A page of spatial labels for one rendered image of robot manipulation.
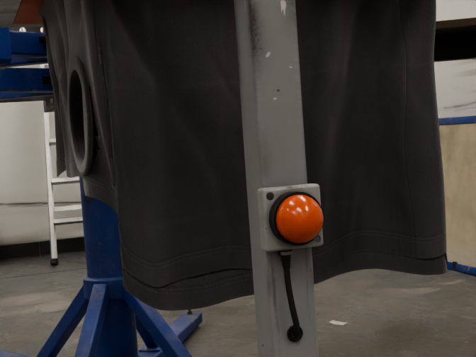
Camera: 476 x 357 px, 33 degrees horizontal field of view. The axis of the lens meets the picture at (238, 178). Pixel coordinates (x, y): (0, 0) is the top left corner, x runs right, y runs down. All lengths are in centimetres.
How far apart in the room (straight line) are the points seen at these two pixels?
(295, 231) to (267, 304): 8
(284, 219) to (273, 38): 14
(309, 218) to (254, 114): 10
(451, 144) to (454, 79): 33
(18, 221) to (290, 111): 494
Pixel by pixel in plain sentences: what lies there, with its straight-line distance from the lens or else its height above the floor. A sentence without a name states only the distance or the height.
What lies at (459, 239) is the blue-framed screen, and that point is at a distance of 399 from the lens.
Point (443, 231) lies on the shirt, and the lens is 105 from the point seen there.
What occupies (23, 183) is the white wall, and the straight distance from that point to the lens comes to 553.
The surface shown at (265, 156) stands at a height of 70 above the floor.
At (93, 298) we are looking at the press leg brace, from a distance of 219.
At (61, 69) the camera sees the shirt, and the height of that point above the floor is 83.
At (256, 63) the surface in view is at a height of 77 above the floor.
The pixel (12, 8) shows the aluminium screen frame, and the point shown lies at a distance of 139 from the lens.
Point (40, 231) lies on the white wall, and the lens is 556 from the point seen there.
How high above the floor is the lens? 72
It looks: 3 degrees down
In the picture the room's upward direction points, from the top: 4 degrees counter-clockwise
